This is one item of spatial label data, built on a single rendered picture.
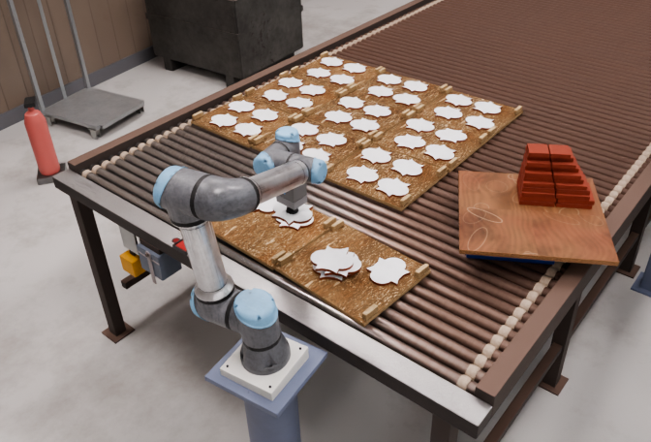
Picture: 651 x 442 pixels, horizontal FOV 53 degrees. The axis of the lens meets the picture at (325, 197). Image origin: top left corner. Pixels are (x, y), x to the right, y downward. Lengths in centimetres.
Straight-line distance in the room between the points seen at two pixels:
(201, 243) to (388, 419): 152
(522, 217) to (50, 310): 252
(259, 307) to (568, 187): 119
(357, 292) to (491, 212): 57
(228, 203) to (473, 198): 112
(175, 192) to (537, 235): 124
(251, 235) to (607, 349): 188
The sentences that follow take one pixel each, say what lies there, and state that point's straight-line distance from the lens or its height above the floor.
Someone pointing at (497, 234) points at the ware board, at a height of 104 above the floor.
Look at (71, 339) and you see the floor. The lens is 360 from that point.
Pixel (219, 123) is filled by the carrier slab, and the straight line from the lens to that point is 321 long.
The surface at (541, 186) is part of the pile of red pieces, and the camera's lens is 242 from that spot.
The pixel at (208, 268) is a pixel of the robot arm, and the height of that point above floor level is 125.
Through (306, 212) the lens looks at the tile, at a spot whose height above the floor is 113.
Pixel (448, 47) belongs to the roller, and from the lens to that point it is 413.
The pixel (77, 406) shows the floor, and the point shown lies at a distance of 328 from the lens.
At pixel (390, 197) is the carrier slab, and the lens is 261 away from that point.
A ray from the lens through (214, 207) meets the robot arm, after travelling 159.
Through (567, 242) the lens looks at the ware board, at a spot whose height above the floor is 104.
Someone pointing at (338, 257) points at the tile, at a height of 98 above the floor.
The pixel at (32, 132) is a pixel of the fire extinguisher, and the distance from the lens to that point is 476.
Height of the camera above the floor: 239
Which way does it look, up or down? 34 degrees down
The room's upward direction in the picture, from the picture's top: 2 degrees counter-clockwise
